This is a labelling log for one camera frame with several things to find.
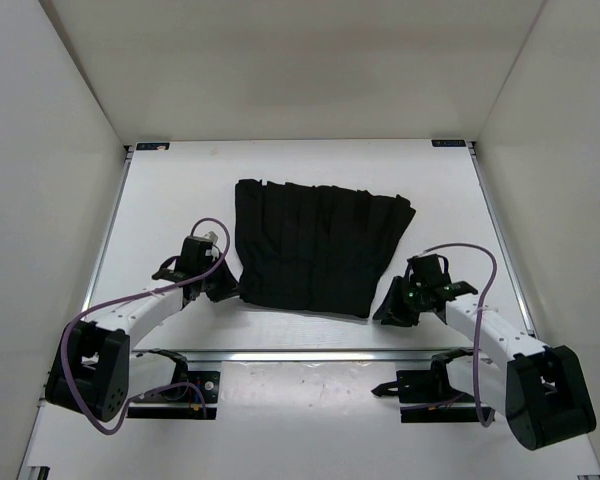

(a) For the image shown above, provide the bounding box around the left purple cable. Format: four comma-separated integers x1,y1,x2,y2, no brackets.
60,217,231,436

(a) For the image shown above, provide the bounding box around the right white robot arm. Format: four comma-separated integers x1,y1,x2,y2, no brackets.
371,254,597,450

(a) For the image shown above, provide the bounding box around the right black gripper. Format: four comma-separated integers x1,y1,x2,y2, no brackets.
373,276,427,327

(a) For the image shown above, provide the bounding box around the blue corner label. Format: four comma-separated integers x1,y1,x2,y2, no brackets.
135,142,170,151
431,139,467,148

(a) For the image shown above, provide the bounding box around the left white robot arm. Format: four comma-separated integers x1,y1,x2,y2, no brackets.
44,232,238,435

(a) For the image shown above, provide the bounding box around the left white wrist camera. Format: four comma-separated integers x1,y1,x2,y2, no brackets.
203,231,221,259

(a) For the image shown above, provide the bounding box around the black pleated skirt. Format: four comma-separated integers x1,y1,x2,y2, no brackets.
234,179,416,319

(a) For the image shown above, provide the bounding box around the left blue corner label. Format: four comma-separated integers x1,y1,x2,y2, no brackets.
135,142,170,151

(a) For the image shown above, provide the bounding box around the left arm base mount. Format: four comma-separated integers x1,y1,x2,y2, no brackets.
127,349,221,420

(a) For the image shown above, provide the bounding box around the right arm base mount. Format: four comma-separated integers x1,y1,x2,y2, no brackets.
371,347,496,427

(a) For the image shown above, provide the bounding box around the right blue corner label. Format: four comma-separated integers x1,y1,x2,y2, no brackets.
431,139,467,148

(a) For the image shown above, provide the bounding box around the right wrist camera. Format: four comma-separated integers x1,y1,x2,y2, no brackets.
405,256,426,277

